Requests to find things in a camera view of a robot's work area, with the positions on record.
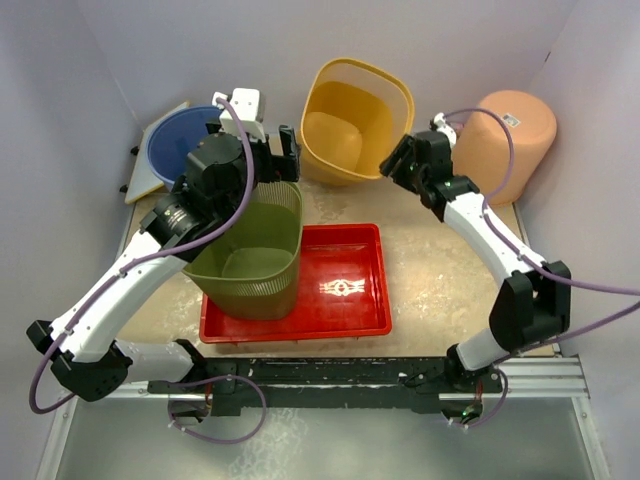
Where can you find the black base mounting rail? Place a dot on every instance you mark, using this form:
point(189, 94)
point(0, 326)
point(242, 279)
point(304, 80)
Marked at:
point(418, 384)

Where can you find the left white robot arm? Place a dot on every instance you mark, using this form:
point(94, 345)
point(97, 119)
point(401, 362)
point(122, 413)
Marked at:
point(81, 347)

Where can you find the aluminium frame rail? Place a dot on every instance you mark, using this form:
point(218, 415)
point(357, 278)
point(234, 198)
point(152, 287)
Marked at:
point(364, 417)

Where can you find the green mesh waste basket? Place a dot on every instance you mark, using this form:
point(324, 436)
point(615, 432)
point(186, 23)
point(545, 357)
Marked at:
point(252, 271)

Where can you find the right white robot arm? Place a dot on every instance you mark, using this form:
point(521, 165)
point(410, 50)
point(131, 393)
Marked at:
point(533, 301)

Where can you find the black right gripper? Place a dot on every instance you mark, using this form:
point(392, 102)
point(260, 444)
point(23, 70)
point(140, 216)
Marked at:
point(401, 153)

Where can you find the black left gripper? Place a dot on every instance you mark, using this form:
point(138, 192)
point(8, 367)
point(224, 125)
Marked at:
point(279, 168)

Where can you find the blue round plastic bucket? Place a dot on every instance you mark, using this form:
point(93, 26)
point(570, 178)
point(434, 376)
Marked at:
point(174, 137)

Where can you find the red plastic tray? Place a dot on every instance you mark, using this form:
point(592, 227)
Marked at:
point(342, 292)

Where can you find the orange round plastic bucket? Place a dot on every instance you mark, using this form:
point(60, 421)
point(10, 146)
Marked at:
point(482, 153)

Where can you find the small whiteboard yellow frame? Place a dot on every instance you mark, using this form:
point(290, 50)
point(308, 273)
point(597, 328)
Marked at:
point(143, 181)

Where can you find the yellow mesh waste basket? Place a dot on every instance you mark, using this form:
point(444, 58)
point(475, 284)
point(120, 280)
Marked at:
point(354, 116)

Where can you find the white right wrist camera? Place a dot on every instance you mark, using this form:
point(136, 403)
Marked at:
point(440, 124)

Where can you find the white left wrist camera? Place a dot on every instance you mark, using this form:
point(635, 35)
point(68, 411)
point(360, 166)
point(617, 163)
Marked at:
point(249, 105)

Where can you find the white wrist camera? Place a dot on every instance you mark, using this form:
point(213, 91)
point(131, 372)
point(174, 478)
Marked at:
point(249, 105)
point(440, 124)

